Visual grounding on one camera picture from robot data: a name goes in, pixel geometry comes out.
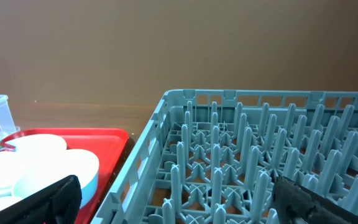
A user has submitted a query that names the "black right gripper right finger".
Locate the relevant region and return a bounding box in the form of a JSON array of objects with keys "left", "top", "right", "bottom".
[{"left": 272, "top": 176, "right": 358, "bottom": 224}]

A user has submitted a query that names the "red plastic tray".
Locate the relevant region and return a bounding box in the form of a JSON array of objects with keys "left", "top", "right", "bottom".
[{"left": 0, "top": 128, "right": 129, "bottom": 224}]

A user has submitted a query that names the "light blue bowl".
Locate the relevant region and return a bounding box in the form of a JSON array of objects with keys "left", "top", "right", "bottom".
[{"left": 11, "top": 149, "right": 99, "bottom": 208}]

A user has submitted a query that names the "grey dishwasher rack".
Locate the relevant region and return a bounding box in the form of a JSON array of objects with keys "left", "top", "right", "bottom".
[{"left": 93, "top": 89, "right": 358, "bottom": 223}]

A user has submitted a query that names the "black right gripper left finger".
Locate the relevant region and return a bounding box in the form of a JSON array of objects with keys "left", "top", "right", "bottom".
[{"left": 0, "top": 175, "right": 82, "bottom": 224}]

